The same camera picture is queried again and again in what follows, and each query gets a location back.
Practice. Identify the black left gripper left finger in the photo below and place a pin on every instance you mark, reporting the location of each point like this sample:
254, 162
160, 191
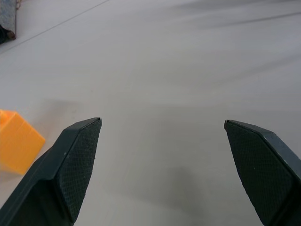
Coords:
58, 179

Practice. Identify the yellow block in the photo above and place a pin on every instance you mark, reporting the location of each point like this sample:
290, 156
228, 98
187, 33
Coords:
16, 143

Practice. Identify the dark rounded object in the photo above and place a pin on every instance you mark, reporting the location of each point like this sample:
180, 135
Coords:
5, 35

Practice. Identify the grey textured panel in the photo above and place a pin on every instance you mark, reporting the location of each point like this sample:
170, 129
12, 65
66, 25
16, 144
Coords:
8, 15

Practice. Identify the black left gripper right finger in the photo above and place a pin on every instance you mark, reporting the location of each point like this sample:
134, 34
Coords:
268, 174

